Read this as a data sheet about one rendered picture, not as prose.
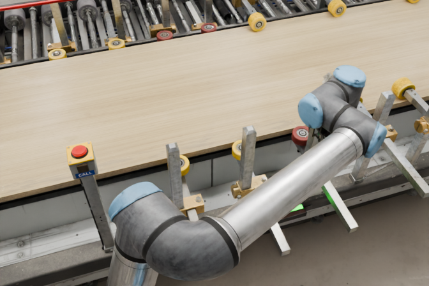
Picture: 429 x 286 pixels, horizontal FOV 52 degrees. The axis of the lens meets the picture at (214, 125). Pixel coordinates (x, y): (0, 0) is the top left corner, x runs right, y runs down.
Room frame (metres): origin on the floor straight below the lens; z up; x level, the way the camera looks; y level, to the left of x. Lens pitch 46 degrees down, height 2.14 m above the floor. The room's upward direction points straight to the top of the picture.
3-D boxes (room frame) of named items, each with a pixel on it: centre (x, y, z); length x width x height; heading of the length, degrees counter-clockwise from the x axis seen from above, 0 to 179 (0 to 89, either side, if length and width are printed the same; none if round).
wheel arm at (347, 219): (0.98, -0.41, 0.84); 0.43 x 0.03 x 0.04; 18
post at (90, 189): (0.79, 0.38, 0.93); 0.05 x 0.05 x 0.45; 18
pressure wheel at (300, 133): (1.17, -0.34, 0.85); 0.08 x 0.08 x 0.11
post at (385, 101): (1.10, -0.59, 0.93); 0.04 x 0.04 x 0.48; 18
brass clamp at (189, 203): (0.88, 0.11, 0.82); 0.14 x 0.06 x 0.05; 108
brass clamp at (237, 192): (0.95, -0.13, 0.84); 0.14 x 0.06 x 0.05; 108
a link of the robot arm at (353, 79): (0.95, -0.38, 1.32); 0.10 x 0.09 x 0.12; 132
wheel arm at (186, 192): (0.82, 0.07, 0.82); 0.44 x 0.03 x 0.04; 18
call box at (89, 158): (0.79, 0.37, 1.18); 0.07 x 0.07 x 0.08; 18
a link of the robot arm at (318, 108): (0.87, -0.30, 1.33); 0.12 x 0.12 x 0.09; 42
